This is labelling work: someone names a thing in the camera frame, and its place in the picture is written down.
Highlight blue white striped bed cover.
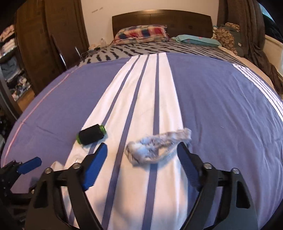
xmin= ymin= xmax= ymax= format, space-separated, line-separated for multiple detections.
xmin=1 ymin=53 xmax=282 ymax=229

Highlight plaid red blue pillow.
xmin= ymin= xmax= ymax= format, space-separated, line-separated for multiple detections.
xmin=111 ymin=25 xmax=169 ymax=45

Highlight dark wooden headboard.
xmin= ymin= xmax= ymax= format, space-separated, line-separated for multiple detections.
xmin=112 ymin=10 xmax=213 ymax=38

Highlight dark wooden wardrobe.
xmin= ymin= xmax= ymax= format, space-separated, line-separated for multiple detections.
xmin=1 ymin=1 xmax=89 ymax=94

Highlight white storage box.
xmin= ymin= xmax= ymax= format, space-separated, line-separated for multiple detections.
xmin=263 ymin=35 xmax=283 ymax=75

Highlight black thread spool green ends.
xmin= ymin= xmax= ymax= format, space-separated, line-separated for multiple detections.
xmin=76 ymin=124 xmax=106 ymax=145

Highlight brown patterned cushion bag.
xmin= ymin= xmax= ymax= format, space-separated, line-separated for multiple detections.
xmin=213 ymin=22 xmax=244 ymax=57

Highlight teal flat pillow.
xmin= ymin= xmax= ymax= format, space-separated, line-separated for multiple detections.
xmin=172 ymin=34 xmax=222 ymax=47

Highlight dark chair by bed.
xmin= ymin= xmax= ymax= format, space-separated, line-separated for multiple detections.
xmin=51 ymin=33 xmax=81 ymax=69

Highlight brown curtain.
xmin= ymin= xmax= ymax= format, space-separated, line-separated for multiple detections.
xmin=217 ymin=0 xmax=282 ymax=94

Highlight black white patterned blanket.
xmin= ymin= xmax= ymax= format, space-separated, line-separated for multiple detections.
xmin=80 ymin=39 xmax=244 ymax=65

